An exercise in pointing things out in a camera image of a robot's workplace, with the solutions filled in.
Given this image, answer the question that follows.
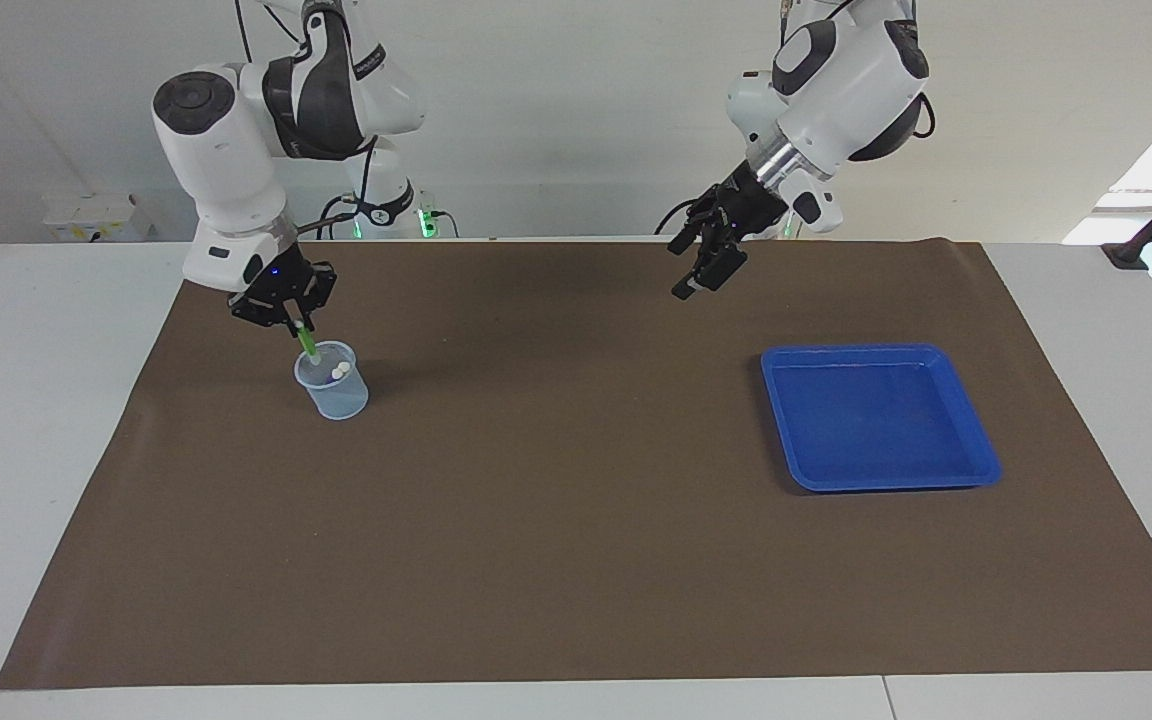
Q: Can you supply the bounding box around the black base cable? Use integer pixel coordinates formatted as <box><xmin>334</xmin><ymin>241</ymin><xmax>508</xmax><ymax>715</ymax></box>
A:
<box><xmin>654</xmin><ymin>198</ymin><xmax>712</xmax><ymax>236</ymax></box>
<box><xmin>316</xmin><ymin>195</ymin><xmax>357</xmax><ymax>241</ymax></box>

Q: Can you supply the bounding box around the brown table mat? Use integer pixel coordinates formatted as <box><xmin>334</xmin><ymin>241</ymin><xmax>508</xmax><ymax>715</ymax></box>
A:
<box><xmin>0</xmin><ymin>240</ymin><xmax>1152</xmax><ymax>691</ymax></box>

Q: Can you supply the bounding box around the white socket box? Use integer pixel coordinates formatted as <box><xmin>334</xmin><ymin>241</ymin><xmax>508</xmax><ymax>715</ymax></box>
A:
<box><xmin>44</xmin><ymin>195</ymin><xmax>152</xmax><ymax>243</ymax></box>

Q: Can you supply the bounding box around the clear plastic cup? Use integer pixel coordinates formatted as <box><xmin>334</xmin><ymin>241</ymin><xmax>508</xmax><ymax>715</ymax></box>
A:
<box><xmin>294</xmin><ymin>340</ymin><xmax>371</xmax><ymax>421</ymax></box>

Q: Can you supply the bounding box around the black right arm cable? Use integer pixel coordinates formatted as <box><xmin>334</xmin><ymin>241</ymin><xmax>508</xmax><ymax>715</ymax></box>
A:
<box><xmin>236</xmin><ymin>0</ymin><xmax>382</xmax><ymax>241</ymax></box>

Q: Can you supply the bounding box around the blue plastic tray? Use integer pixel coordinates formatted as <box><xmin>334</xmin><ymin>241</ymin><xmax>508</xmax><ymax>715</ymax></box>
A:
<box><xmin>760</xmin><ymin>344</ymin><xmax>1003</xmax><ymax>493</ymax></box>

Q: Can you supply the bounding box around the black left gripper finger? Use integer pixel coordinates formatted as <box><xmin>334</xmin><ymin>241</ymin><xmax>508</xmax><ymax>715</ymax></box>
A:
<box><xmin>673</xmin><ymin>240</ymin><xmax>749</xmax><ymax>301</ymax></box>
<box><xmin>668</xmin><ymin>190</ymin><xmax>727</xmax><ymax>256</ymax></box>

